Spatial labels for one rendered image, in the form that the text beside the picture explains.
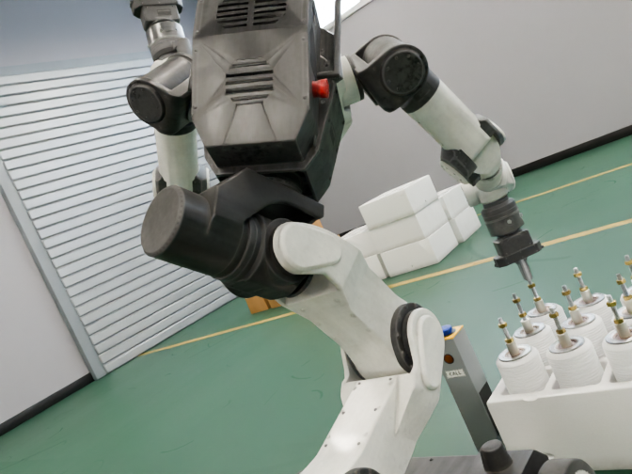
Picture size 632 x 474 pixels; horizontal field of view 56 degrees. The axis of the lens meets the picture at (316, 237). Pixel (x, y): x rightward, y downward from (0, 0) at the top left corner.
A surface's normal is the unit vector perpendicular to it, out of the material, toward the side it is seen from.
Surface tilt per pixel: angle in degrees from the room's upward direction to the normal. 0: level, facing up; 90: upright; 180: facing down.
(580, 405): 90
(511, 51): 90
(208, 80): 73
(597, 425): 90
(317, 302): 119
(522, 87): 90
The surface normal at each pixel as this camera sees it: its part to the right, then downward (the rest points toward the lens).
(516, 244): 0.01, 0.07
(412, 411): 0.60, 0.12
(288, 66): -0.17, -0.16
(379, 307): 0.71, -0.27
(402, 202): -0.56, 0.32
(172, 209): -0.70, -0.30
